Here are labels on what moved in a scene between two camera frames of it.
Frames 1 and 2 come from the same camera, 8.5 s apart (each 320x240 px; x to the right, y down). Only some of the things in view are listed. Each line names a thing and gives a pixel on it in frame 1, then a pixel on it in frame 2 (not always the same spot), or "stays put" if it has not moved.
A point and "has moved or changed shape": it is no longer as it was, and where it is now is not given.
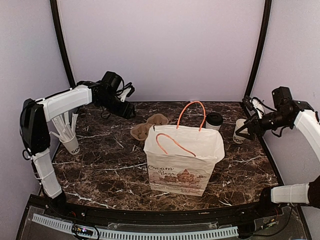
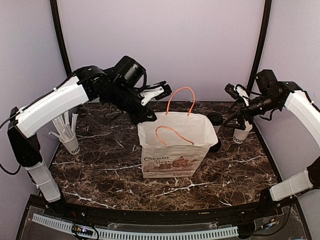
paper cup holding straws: [72, 146] stays put
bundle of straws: [66, 131] stays put
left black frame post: [54, 11] stays put
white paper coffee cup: [237, 138] stays put
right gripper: [255, 122] -> [245, 110]
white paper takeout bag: [180, 160] has moved or changed shape
